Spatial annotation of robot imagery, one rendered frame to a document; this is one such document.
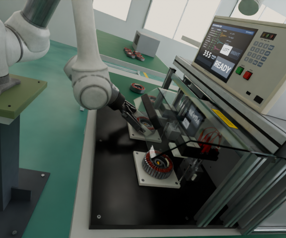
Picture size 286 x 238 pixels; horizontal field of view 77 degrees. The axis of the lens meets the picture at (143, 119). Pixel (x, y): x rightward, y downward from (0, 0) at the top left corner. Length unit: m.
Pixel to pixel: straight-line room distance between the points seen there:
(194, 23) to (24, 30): 5.04
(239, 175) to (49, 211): 1.19
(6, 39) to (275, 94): 0.91
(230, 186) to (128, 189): 0.29
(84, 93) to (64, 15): 4.80
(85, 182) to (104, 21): 4.78
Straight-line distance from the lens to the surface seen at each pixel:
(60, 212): 1.42
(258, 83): 0.58
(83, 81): 0.50
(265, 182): 0.59
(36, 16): 0.97
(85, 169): 0.64
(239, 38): 0.70
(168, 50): 5.55
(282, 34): 0.60
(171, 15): 5.43
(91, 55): 0.54
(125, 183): 0.60
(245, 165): 0.49
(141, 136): 0.80
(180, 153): 0.63
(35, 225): 1.38
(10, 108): 0.82
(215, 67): 0.73
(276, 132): 0.48
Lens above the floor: 1.22
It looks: 28 degrees down
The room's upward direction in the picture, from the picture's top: 22 degrees clockwise
